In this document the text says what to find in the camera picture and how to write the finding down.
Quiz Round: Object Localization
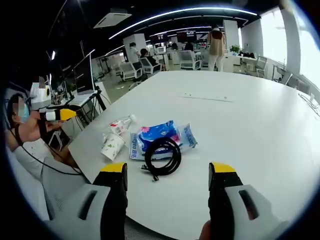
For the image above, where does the white leaf-print paper cup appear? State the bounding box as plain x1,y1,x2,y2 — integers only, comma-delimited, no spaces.
100,131,126,161

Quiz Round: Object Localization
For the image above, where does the blue tissue pack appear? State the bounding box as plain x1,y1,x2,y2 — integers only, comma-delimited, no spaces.
138,120,182,149

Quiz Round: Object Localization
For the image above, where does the dark monitor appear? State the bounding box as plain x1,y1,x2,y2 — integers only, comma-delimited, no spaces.
74,53,95,95

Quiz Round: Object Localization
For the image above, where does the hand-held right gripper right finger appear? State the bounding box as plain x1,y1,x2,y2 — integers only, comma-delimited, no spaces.
207,161,293,240

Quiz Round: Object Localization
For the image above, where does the white mesh office chair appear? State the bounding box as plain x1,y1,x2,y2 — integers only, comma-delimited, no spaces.
7,159,210,240

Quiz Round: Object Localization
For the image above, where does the thin cable on table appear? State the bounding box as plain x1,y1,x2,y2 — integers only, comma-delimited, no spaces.
297,92,320,117

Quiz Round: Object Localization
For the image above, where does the person's left hand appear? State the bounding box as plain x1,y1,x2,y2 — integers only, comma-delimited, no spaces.
21,114,55,143

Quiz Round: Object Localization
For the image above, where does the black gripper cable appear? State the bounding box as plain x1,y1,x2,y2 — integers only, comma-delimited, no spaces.
17,141,85,176

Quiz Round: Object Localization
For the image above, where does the blue face mask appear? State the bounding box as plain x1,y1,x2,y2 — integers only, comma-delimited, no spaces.
18,104,35,124

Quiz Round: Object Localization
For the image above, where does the clear blue-print plastic bag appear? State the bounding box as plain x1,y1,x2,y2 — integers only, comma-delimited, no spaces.
128,120,199,161

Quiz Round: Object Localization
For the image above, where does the person's right hand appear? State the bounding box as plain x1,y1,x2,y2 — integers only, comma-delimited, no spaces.
199,220,214,240

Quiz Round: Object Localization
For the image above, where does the ceiling light strip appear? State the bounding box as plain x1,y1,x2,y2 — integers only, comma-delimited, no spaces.
108,6,259,41

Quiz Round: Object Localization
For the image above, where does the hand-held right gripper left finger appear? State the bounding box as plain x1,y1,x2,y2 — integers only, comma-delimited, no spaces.
44,161,129,240

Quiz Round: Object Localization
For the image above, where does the white table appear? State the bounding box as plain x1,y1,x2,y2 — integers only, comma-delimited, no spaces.
67,70,320,232

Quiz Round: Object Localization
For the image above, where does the white table cable cover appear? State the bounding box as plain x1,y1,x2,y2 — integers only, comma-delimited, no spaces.
177,91,234,103

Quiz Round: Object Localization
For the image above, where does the clear plastic water bottle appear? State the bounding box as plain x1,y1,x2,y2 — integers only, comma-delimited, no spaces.
108,114,137,135

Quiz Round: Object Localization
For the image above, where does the ceiling air conditioner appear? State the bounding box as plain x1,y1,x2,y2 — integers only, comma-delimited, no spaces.
93,8,133,29

